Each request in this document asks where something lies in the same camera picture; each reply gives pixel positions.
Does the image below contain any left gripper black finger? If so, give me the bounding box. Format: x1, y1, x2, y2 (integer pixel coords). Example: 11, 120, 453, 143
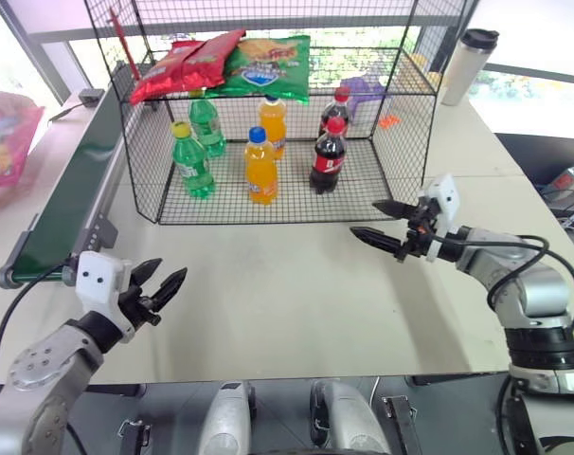
130, 257, 165, 290
150, 266, 189, 313

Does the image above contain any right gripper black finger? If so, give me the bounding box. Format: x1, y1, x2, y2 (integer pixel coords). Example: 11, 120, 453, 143
349, 226, 407, 263
371, 200, 418, 221

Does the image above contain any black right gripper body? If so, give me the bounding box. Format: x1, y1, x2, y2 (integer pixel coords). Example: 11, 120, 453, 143
402, 198, 436, 261

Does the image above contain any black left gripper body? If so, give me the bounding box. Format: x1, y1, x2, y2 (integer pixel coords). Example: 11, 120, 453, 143
118, 282, 164, 334

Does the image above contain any green conveyor belt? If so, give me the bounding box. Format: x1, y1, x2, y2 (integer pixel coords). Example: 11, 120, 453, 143
0, 61, 133, 290

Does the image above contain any cola bottle red cap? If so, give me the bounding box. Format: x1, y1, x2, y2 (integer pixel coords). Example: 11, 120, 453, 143
317, 85, 354, 141
309, 116, 348, 196

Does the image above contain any green soda bottle yellow cap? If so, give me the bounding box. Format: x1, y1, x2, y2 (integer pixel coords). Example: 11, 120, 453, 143
170, 120, 218, 200
187, 87, 228, 159

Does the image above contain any orange soda bottle blue cap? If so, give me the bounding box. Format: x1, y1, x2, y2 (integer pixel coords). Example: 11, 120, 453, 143
242, 126, 280, 207
258, 94, 289, 162

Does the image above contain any silver rounded housing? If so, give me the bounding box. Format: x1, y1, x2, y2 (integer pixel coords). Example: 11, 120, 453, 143
309, 377, 393, 455
195, 378, 259, 455

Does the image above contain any black and red device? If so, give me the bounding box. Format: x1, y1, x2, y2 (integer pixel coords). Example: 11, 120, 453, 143
547, 164, 574, 198

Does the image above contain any white tumbler black lid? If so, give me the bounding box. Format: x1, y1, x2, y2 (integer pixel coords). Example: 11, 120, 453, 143
439, 28, 500, 107

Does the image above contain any pink snack bag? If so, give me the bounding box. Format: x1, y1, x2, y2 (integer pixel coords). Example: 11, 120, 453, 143
0, 89, 46, 193

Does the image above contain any green chip bag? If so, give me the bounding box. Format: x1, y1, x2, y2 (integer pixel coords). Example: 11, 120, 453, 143
209, 34, 313, 105

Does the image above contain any red chip bag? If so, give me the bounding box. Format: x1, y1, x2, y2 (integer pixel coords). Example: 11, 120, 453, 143
179, 28, 247, 90
129, 40, 208, 106

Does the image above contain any red stick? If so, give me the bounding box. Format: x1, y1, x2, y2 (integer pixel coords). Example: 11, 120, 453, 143
107, 8, 142, 82

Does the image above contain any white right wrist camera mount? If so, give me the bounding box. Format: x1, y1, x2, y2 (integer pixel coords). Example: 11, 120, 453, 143
418, 173, 459, 263

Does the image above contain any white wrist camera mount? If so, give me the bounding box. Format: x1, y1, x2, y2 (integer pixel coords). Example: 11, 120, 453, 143
418, 173, 459, 263
75, 251, 137, 343

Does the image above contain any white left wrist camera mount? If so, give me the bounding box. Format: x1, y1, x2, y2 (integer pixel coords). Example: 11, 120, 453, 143
75, 251, 137, 343

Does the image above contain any black wire rack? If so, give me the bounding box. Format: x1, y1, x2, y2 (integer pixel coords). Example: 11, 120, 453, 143
82, 0, 469, 227

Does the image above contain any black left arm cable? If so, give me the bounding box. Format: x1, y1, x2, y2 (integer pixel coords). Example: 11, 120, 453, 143
0, 262, 80, 386

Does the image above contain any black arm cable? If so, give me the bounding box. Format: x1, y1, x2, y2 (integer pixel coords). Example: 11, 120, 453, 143
437, 234, 574, 310
0, 262, 80, 386

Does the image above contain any black metal bracket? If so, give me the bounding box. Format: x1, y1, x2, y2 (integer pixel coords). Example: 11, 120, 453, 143
117, 418, 152, 455
380, 394, 424, 455

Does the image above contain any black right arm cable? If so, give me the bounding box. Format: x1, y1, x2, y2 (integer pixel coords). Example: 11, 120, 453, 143
437, 234, 574, 310

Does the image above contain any black power adapter cable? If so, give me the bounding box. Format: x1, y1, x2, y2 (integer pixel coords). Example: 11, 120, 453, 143
46, 100, 87, 125

